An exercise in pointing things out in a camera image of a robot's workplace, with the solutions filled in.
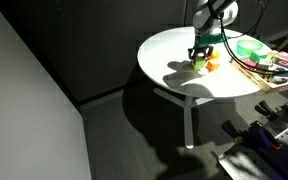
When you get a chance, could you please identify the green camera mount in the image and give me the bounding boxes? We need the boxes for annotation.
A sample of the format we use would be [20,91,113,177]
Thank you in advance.
[194,33,227,50]

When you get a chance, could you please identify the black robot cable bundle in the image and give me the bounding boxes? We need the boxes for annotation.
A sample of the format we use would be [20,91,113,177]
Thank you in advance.
[206,0,288,76]

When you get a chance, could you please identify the grey partition panel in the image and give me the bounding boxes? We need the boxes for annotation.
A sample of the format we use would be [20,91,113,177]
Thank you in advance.
[0,0,93,180]

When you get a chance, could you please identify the wooden tray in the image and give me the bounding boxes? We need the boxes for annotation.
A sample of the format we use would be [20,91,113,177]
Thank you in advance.
[230,49,288,94]

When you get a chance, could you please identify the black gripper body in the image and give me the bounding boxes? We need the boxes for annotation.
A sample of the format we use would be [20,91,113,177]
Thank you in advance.
[192,44,213,55]

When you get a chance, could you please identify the white table base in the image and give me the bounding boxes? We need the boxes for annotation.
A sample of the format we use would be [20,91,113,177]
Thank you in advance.
[153,87,215,150]

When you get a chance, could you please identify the grey toy block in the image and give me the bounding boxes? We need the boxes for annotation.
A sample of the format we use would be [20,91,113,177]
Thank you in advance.
[257,58,273,69]

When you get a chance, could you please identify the black spring clamp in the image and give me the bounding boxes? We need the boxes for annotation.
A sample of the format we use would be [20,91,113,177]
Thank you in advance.
[254,100,280,122]

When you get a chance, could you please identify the green toy block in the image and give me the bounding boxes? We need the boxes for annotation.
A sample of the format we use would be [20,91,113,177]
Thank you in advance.
[249,49,268,64]

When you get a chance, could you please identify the purple clamp orange tips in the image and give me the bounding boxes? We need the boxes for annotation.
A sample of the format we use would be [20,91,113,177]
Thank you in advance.
[247,122,284,152]

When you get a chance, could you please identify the black block letter A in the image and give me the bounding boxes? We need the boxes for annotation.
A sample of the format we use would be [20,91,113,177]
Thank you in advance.
[271,73,288,84]

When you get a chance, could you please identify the pink toy block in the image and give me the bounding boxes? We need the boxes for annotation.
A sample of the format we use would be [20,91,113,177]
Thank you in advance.
[243,60,258,70]

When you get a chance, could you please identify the green translucent bowl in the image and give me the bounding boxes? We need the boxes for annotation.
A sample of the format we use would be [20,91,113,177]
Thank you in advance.
[235,39,264,57]

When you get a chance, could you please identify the grey bench plate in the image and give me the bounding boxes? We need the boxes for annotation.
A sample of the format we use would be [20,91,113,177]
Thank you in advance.
[217,146,275,180]

